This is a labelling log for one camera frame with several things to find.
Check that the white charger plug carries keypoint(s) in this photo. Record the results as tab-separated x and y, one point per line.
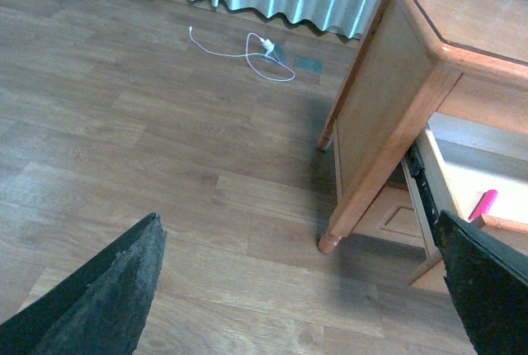
267	45

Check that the wooden drawer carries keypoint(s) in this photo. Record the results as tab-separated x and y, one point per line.
391	216
451	164

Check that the closed floor socket plate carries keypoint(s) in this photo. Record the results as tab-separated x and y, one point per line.
309	65

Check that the open floor socket box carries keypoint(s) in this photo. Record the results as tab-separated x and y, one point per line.
278	54

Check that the pink marker with clear cap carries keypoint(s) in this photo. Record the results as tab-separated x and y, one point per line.
484	204

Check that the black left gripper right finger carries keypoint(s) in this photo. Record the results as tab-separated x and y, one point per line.
487	282

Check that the wooden dresser cabinet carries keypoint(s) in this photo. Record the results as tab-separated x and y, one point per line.
462	58

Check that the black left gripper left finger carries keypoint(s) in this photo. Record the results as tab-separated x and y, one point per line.
102	307

